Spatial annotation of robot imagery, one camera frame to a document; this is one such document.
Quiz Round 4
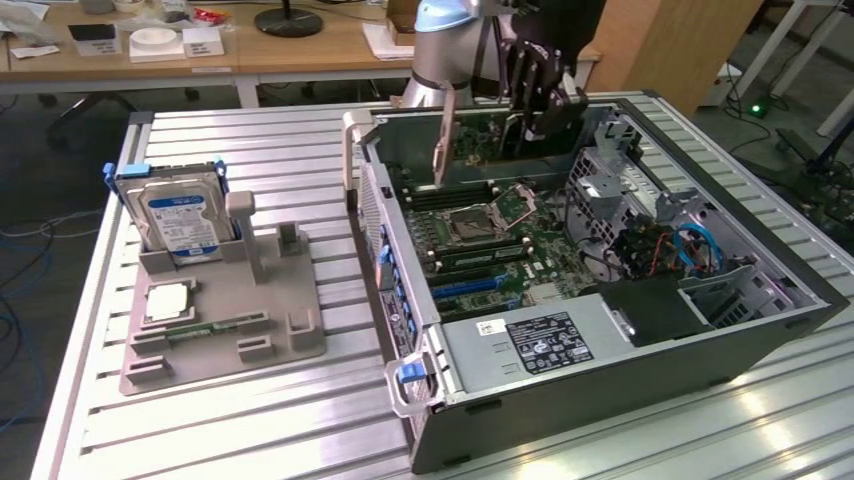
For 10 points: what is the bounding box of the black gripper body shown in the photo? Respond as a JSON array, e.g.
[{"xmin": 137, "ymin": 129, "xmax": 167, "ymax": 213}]
[{"xmin": 516, "ymin": 0, "xmax": 607, "ymax": 69}]

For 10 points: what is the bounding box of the graphics card with metal bracket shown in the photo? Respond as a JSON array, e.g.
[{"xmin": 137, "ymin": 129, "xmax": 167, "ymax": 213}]
[{"xmin": 431, "ymin": 84, "xmax": 583, "ymax": 187}]

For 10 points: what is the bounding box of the wooden cabinet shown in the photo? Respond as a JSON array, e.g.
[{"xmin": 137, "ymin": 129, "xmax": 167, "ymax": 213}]
[{"xmin": 579, "ymin": 0, "xmax": 766, "ymax": 116}]

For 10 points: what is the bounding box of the perforated metal drive cage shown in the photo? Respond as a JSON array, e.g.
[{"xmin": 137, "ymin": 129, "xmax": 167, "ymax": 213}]
[{"xmin": 566, "ymin": 119, "xmax": 675, "ymax": 236}]

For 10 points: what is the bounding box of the open socket cover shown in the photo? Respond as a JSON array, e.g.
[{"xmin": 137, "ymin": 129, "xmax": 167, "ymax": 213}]
[{"xmin": 489, "ymin": 183, "xmax": 539, "ymax": 229}]

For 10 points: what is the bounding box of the stack of white papers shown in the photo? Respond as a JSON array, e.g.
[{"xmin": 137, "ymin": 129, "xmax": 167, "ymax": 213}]
[{"xmin": 361, "ymin": 22, "xmax": 419, "ymax": 61}]

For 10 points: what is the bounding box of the cardboard box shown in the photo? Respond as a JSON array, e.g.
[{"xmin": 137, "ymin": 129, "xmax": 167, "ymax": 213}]
[{"xmin": 385, "ymin": 0, "xmax": 421, "ymax": 36}]

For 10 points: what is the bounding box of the CPU socket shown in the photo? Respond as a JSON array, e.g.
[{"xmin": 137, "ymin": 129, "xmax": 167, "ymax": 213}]
[{"xmin": 447, "ymin": 203, "xmax": 499, "ymax": 240}]

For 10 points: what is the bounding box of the green motherboard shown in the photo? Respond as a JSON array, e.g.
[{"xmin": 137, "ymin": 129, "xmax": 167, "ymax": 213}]
[{"xmin": 392, "ymin": 174, "xmax": 602, "ymax": 324}]

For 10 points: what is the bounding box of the black power connector bundle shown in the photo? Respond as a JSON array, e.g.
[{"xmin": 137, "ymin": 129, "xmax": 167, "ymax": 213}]
[{"xmin": 610, "ymin": 227, "xmax": 659, "ymax": 279}]

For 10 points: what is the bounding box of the installed RAM stick with label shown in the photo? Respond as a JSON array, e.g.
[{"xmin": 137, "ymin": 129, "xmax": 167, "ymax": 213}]
[{"xmin": 432, "ymin": 241, "xmax": 528, "ymax": 266}]

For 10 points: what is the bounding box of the round black lamp base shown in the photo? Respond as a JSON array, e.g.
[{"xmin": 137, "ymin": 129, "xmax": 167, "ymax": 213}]
[{"xmin": 252, "ymin": 0, "xmax": 327, "ymax": 39}]

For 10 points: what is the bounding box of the blue expansion slot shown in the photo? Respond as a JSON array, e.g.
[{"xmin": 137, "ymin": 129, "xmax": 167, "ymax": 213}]
[{"xmin": 429, "ymin": 276, "xmax": 512, "ymax": 300}]

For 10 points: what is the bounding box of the black floor equipment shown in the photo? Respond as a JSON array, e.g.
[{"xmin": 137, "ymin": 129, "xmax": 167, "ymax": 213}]
[{"xmin": 772, "ymin": 127, "xmax": 854, "ymax": 231}]

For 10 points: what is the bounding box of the metal disk bay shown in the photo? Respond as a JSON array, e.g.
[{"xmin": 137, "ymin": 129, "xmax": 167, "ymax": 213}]
[{"xmin": 676, "ymin": 264, "xmax": 795, "ymax": 329}]

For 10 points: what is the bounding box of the plain white box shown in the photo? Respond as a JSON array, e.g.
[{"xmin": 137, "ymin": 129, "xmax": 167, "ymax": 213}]
[{"xmin": 180, "ymin": 26, "xmax": 223, "ymax": 59}]

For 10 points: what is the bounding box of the grey power supply unit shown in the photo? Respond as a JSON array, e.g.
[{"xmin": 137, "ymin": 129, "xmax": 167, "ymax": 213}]
[{"xmin": 439, "ymin": 292, "xmax": 642, "ymax": 396}]

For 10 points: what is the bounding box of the white box with round dish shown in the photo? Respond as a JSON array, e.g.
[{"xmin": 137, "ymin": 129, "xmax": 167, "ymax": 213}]
[{"xmin": 127, "ymin": 27, "xmax": 187, "ymax": 64}]

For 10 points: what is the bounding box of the open black PC case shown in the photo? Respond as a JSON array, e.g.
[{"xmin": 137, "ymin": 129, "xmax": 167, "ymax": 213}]
[{"xmin": 340, "ymin": 94, "xmax": 854, "ymax": 476}]

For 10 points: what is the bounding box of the hard disk in blue caddy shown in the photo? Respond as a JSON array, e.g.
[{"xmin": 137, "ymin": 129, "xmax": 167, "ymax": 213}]
[{"xmin": 104, "ymin": 158, "xmax": 232, "ymax": 266}]

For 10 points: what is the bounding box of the grey parts rack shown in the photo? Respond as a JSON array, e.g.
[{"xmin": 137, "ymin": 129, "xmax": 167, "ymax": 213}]
[{"xmin": 117, "ymin": 191, "xmax": 329, "ymax": 396}]

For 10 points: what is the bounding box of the white box with black top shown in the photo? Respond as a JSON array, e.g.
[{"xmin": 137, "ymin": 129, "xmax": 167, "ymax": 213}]
[{"xmin": 66, "ymin": 23, "xmax": 125, "ymax": 57}]

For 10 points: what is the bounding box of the black chair base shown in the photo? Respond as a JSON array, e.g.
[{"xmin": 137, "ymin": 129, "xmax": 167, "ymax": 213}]
[{"xmin": 38, "ymin": 89, "xmax": 201, "ymax": 149}]

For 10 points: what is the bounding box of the wooden desk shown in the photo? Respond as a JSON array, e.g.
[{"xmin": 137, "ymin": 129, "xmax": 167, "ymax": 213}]
[{"xmin": 0, "ymin": 0, "xmax": 602, "ymax": 109}]

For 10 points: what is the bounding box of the silver CPU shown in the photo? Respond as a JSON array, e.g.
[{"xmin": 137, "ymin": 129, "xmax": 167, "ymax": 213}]
[{"xmin": 145, "ymin": 285, "xmax": 192, "ymax": 321}]

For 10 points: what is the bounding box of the green RAM stick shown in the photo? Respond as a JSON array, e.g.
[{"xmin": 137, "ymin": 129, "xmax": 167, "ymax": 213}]
[{"xmin": 165, "ymin": 319, "xmax": 245, "ymax": 341}]

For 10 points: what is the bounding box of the small paper note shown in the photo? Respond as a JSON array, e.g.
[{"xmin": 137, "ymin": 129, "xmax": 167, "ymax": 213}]
[{"xmin": 9, "ymin": 44, "xmax": 61, "ymax": 60}]

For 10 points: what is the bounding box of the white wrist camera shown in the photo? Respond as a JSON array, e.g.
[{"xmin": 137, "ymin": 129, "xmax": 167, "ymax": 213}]
[{"xmin": 496, "ymin": 0, "xmax": 535, "ymax": 44}]

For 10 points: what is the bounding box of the red wire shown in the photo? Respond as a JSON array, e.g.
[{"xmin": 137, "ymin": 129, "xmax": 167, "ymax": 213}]
[{"xmin": 652, "ymin": 232, "xmax": 675, "ymax": 274}]

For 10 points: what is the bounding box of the white table frame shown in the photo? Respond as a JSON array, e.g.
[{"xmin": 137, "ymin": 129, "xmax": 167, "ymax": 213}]
[{"xmin": 732, "ymin": 0, "xmax": 854, "ymax": 136}]

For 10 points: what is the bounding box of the blue data wire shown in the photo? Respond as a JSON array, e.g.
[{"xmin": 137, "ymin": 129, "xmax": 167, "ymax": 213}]
[{"xmin": 672, "ymin": 222, "xmax": 726, "ymax": 274}]

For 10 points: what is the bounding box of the white floor cable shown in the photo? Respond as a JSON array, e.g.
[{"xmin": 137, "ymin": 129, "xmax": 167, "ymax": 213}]
[{"xmin": 0, "ymin": 209, "xmax": 108, "ymax": 239}]

